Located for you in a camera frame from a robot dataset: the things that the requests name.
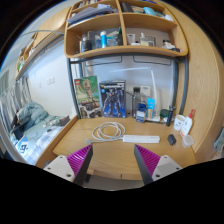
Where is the clear bottle with black cap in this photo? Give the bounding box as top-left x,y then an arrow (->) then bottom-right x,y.
131,86 -> 142,119

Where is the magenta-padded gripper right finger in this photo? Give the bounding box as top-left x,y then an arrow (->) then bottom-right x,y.
133,144 -> 184,186

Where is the black electric shaver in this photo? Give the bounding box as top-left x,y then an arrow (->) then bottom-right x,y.
165,105 -> 177,127

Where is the blue robot model kit box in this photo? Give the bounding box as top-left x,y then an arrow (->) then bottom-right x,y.
98,79 -> 127,119

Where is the green tree figure toy box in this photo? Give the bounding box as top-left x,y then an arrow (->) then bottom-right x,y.
73,75 -> 103,120

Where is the white desk lamp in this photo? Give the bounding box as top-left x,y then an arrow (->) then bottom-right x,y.
119,66 -> 162,123

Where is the white wall box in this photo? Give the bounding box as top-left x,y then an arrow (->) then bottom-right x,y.
139,85 -> 152,98

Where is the small dark blue box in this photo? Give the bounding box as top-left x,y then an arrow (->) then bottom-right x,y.
135,102 -> 148,124

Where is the dark grey metal frame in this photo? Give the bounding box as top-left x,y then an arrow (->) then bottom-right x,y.
65,53 -> 190,119

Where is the clear plastic cup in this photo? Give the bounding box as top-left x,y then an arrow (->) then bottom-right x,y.
181,134 -> 195,149

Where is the white coiled cable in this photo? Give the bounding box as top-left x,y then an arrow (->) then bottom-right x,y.
85,121 -> 127,145

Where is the wooden shelf unit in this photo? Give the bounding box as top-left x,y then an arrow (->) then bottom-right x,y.
64,0 -> 189,60

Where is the white lotion bottle red cap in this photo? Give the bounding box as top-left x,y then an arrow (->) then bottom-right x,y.
179,108 -> 196,138

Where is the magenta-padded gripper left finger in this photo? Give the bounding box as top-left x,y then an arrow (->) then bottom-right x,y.
43,144 -> 94,187

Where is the tall light blue box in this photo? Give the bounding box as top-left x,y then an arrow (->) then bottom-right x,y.
146,97 -> 156,119

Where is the white power strip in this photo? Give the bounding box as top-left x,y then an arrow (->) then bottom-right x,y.
122,134 -> 161,144

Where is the green round container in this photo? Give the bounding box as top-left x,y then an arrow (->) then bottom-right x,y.
159,108 -> 171,118

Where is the white mug with black print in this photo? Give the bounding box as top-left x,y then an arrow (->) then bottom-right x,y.
173,114 -> 186,132

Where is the teal bedding blanket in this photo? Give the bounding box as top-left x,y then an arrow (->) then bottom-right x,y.
14,101 -> 64,141

